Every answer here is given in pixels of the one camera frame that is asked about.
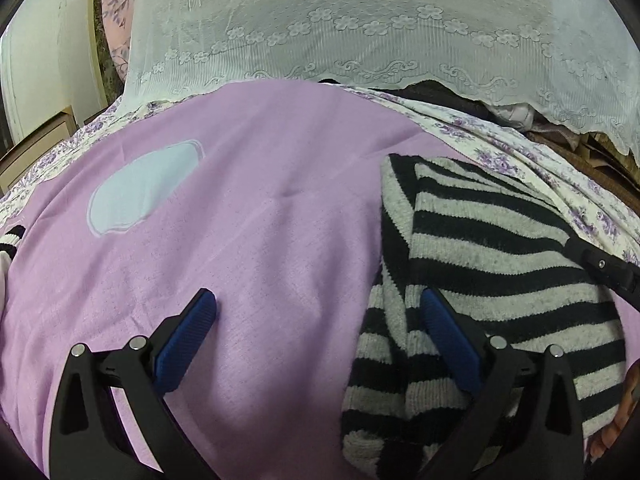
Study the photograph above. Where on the black white striped cloth piece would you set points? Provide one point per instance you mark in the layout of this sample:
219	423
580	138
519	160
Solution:
12	240

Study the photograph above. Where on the pink floral fabric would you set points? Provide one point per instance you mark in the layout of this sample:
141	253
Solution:
117	25

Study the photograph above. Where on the black grey striped sweater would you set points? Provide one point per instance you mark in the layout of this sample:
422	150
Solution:
475	240

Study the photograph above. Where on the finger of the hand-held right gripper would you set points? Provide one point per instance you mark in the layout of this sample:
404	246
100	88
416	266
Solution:
602	266

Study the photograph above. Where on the purple bed sheet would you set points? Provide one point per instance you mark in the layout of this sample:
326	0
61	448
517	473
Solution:
280	240

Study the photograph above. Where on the white lace cloth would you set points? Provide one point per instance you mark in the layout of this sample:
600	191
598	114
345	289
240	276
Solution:
350	20

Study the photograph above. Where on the person's right hand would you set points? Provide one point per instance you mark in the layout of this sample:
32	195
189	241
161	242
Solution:
612	435

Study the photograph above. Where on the white door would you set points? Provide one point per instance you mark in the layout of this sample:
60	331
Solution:
45	60

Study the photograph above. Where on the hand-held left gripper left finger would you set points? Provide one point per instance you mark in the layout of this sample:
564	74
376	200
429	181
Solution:
185	340

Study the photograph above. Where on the white crumpled cloth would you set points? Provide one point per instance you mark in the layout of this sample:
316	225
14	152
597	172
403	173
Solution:
512	112

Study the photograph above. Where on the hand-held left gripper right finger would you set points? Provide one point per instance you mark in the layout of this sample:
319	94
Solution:
450	340

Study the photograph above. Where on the dark green frame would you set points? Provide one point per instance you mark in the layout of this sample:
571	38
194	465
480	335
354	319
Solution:
98	50

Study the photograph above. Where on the dark cloth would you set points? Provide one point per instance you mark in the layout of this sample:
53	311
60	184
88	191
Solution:
440	92

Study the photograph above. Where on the wooden nightstand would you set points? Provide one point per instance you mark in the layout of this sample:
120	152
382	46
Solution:
35	145

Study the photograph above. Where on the brown cloth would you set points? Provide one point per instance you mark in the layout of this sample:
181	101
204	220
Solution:
580	142

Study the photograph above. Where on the white purple floral sheet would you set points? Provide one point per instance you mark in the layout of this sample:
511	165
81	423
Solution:
500	137

